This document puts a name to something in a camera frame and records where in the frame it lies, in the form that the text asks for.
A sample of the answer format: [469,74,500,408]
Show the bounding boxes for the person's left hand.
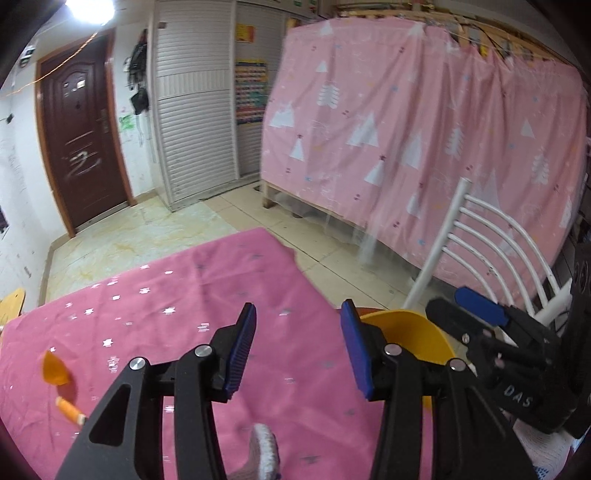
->
[228,424,282,480]

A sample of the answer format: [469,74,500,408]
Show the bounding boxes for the yellow wooden seat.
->
[0,288,27,334]

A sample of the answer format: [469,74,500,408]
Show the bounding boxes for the dark brown door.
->
[34,28,137,238]

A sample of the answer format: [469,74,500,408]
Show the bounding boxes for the person's right hand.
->
[510,413,580,480]

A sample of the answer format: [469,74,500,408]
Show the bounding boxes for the white louvered wardrobe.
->
[150,0,315,213]

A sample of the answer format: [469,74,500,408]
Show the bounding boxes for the orange cigarette butt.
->
[54,397,88,425]

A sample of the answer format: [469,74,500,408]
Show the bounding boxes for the yellow plastic bin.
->
[360,311,459,411]

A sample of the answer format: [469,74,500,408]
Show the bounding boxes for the orange toy pieces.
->
[41,351,72,386]

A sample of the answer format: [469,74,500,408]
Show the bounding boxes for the black hanging cables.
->
[126,29,149,90]

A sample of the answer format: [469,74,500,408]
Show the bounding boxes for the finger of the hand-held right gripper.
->
[455,287,561,347]
[426,298,497,356]

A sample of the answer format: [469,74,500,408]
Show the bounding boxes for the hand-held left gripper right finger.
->
[341,299,539,480]

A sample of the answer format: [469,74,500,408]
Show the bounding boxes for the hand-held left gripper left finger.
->
[55,302,257,480]

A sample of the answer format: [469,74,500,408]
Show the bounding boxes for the white metal chair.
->
[358,178,573,344]

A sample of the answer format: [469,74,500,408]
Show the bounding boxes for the pink tree-print bed curtain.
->
[261,18,591,301]

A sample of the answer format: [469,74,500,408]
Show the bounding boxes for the pink star-print tablecloth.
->
[0,227,435,480]

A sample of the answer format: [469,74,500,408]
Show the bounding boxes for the colourful wall chart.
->
[235,58,269,127]

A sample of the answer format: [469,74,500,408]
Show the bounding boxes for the ceiling light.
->
[64,0,122,25]

